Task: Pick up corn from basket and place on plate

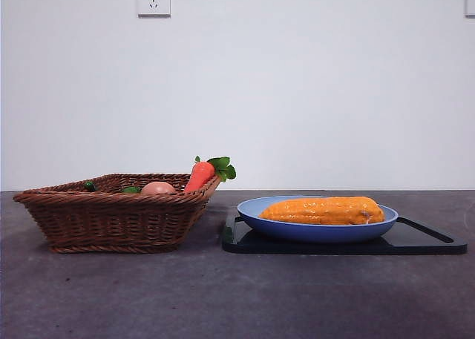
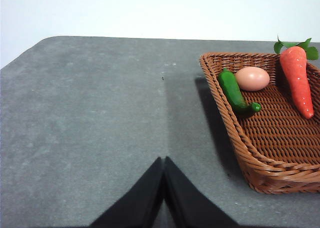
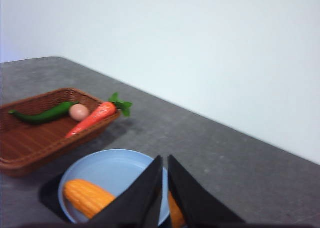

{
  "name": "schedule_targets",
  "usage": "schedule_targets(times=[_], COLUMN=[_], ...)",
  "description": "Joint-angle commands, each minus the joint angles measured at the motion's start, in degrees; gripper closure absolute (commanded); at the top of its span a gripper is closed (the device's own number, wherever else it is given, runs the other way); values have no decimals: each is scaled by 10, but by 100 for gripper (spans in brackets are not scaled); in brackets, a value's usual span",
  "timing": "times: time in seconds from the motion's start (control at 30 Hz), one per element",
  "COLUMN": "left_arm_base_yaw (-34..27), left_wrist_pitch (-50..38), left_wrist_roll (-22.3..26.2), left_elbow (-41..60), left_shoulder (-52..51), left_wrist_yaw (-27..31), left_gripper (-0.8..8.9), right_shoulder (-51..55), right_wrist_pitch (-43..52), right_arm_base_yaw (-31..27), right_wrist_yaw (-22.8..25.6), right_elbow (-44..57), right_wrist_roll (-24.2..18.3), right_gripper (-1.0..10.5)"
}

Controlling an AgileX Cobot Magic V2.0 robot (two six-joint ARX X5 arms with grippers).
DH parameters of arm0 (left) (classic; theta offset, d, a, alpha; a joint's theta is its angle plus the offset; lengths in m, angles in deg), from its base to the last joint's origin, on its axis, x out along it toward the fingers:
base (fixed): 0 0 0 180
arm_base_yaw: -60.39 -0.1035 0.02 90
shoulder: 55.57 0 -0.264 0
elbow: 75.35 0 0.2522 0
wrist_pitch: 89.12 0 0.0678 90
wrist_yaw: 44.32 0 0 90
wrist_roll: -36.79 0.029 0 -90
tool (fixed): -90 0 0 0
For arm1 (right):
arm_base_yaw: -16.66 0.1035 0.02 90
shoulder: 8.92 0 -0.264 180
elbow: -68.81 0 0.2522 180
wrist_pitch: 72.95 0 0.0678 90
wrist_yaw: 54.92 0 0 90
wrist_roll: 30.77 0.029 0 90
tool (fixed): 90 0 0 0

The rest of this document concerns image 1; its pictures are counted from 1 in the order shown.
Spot orange toy carrot green leaves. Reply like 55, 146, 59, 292
183, 155, 238, 193

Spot yellow corn cob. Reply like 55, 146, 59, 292
258, 195, 386, 227

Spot white wall socket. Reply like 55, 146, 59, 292
137, 0, 171, 19

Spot black cutting board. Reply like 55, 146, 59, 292
221, 215, 468, 256

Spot blue round plate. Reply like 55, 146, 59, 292
236, 195, 399, 243

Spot green pepper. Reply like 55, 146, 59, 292
83, 181, 143, 194

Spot brown wicker basket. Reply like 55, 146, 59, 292
13, 173, 223, 254

